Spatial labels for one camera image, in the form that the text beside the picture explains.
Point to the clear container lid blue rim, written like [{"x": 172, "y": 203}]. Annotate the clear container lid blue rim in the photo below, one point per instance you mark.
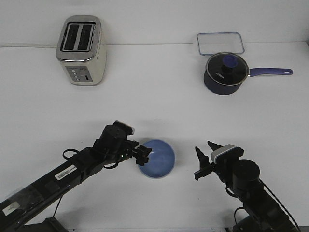
[{"x": 215, "y": 42}]

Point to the blue bowl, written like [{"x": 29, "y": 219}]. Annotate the blue bowl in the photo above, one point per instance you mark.
[{"x": 161, "y": 159}]

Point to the silver two-slot toaster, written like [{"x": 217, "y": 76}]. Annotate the silver two-slot toaster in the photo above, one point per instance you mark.
[{"x": 81, "y": 50}]

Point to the glass pot lid blue knob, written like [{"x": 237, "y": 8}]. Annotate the glass pot lid blue knob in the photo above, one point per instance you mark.
[{"x": 227, "y": 68}]

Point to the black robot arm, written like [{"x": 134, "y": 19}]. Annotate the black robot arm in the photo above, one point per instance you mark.
[
  {"x": 242, "y": 181},
  {"x": 17, "y": 210}
]

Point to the dark blue saucepan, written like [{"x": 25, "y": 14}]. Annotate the dark blue saucepan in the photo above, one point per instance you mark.
[{"x": 226, "y": 90}]

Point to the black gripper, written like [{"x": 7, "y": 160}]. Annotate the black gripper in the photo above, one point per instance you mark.
[
  {"x": 113, "y": 147},
  {"x": 223, "y": 169}
]

